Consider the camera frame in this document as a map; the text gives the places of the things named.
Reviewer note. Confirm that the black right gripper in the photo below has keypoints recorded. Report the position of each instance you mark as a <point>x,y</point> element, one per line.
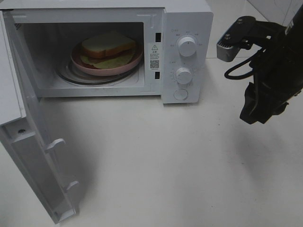
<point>277,78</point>

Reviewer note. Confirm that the glass microwave turntable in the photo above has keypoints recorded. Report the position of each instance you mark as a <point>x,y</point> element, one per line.
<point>67,71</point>

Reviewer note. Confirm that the white bread sandwich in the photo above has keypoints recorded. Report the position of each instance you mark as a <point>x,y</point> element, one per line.
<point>107,51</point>

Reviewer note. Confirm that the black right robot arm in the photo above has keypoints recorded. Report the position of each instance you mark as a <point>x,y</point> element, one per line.
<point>268,35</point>

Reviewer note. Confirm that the pink round plate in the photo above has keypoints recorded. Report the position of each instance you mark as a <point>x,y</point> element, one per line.
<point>106,71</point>

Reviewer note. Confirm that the white microwave oven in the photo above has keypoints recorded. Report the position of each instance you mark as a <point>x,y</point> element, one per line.
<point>48,30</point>

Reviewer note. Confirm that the white round door button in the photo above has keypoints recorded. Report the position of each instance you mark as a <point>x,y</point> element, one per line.
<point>181,94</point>

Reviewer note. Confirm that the white warning label sticker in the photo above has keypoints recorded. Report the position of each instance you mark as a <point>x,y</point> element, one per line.
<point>154,56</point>

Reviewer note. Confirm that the white upper power knob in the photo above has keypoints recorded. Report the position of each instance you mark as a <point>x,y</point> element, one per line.
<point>187,46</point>

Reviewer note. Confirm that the white microwave door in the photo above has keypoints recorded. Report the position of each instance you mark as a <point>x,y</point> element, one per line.
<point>27,139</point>

